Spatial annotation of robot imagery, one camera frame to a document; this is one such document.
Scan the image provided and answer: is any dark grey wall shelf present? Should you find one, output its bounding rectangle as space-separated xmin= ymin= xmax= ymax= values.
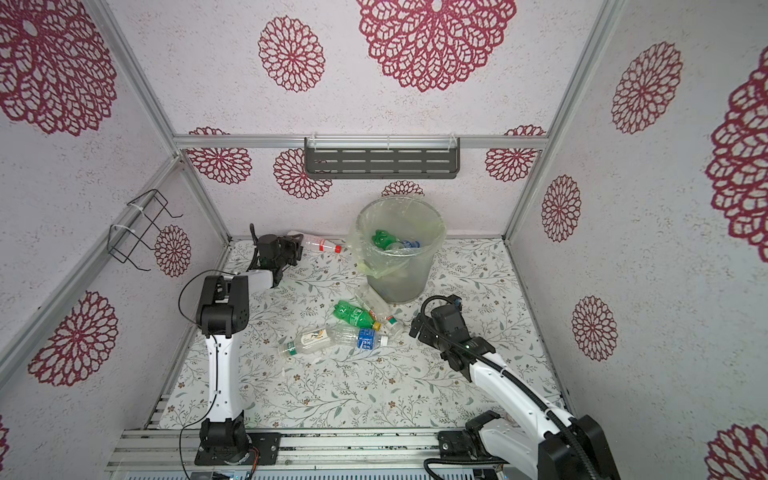
xmin=304 ymin=137 xmax=461 ymax=180

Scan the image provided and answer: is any green bottle yellow cap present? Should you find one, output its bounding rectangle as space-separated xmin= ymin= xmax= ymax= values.
xmin=333 ymin=300 xmax=381 ymax=331
xmin=371 ymin=230 xmax=399 ymax=251

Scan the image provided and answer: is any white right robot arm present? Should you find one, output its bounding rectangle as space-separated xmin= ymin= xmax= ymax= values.
xmin=409 ymin=295 xmax=620 ymax=479

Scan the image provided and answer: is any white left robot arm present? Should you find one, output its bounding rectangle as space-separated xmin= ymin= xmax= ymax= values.
xmin=194 ymin=234 xmax=303 ymax=466

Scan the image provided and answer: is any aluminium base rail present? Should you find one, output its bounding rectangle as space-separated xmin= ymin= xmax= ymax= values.
xmin=105 ymin=428 xmax=450 ymax=473

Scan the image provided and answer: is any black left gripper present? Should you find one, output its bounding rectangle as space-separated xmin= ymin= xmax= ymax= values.
xmin=276 ymin=232 xmax=303 ymax=267

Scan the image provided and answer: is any silver mesh waste bin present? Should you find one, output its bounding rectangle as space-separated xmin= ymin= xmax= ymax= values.
xmin=347 ymin=196 xmax=447 ymax=304

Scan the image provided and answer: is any crushed Pocari bottle blue label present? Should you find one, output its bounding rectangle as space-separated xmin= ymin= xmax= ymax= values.
xmin=328 ymin=324 xmax=389 ymax=351

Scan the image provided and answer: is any black wire wall rack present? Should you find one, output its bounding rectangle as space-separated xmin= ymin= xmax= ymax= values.
xmin=106 ymin=188 xmax=183 ymax=272

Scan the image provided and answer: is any clear bottle red cap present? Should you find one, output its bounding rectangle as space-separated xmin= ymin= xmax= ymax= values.
xmin=301 ymin=234 xmax=343 ymax=253

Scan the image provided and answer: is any green plastic bin liner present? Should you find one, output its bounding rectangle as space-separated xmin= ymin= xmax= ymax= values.
xmin=346 ymin=195 xmax=447 ymax=278

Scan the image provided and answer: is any clear bottle blue label blue cap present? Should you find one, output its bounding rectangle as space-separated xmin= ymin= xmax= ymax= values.
xmin=386 ymin=240 xmax=421 ymax=251

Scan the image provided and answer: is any clear bottle green red label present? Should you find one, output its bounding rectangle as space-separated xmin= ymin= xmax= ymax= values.
xmin=355 ymin=283 xmax=404 ymax=334

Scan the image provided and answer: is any clear bottle white yellow label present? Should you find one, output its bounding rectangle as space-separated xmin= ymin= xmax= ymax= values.
xmin=278 ymin=328 xmax=333 ymax=358

